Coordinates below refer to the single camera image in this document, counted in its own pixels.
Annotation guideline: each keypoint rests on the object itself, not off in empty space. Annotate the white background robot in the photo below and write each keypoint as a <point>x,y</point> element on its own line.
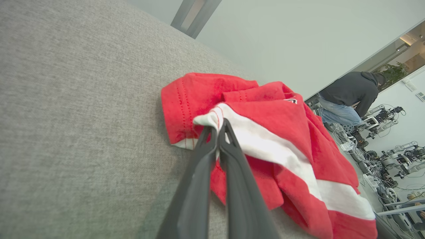
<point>378,119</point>
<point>403,156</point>

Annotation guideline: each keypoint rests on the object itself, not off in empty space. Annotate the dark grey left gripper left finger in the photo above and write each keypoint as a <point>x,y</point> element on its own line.
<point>192,199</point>

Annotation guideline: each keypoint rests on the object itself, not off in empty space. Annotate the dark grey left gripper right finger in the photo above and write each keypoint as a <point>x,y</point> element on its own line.
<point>242,199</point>

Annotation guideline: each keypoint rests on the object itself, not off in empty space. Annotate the green potted plant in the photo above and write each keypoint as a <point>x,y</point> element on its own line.
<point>393,73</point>

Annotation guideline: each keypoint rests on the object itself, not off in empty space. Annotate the white power strip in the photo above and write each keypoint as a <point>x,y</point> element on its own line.
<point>348,146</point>

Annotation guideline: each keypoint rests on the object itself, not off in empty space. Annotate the red shirt with white trim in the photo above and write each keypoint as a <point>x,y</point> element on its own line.
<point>282,126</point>

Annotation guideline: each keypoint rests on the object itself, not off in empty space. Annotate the person in black hoodie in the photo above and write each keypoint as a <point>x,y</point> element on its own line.
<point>352,91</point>

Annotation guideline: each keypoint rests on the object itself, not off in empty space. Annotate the grey fabric sofa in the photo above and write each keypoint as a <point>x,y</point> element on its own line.
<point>83,116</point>

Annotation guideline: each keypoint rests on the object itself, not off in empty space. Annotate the grey metal stand base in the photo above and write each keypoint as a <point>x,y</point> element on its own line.
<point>194,15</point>

